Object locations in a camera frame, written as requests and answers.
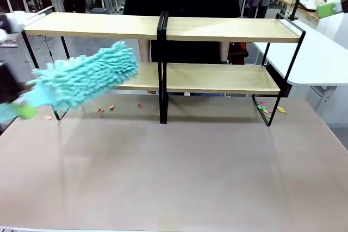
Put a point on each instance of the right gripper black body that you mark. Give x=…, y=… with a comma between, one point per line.
x=342, y=5

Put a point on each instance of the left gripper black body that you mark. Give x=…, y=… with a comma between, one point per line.
x=9, y=82

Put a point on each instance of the teal microfiber duster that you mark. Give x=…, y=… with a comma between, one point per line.
x=89, y=77

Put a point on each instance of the yellow paper scrap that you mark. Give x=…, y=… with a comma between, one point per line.
x=281, y=110

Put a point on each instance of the person right forearm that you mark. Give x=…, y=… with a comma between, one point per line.
x=144, y=50

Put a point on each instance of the person left forearm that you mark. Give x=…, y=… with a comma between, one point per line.
x=223, y=51

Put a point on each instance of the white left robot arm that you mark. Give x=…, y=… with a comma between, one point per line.
x=16, y=22

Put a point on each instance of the white plastic bags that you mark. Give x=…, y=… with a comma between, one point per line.
x=311, y=1

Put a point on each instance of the wooden background table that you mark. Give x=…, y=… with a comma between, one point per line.
x=301, y=9

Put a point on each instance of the white side table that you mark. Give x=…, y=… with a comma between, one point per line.
x=5, y=43

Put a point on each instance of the white side table rounded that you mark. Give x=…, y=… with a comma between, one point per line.
x=312, y=52

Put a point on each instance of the black panel under table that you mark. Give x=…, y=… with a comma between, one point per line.
x=282, y=82

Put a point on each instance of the orange chair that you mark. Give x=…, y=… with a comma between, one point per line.
x=239, y=51

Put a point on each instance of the wood shelf unit black frame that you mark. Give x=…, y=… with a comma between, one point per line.
x=89, y=29
x=231, y=32

